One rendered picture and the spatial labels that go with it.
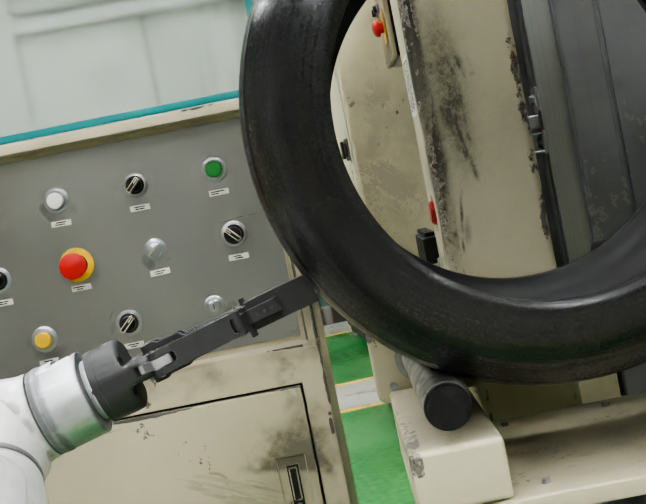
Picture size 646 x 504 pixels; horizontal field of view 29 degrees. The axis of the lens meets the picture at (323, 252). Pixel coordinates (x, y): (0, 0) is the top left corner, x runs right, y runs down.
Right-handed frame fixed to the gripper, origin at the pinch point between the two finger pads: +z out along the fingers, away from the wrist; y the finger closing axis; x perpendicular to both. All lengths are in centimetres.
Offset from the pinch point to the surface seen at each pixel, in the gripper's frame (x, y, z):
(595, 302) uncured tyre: 11.5, -11.9, 26.3
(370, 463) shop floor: 97, 369, -22
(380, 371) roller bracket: 14.1, 23.5, 5.4
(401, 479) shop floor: 99, 334, -12
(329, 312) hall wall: 81, 891, -31
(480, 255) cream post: 6.9, 25.9, 22.2
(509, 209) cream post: 3.4, 25.9, 27.7
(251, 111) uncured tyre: -17.5, -8.4, 5.7
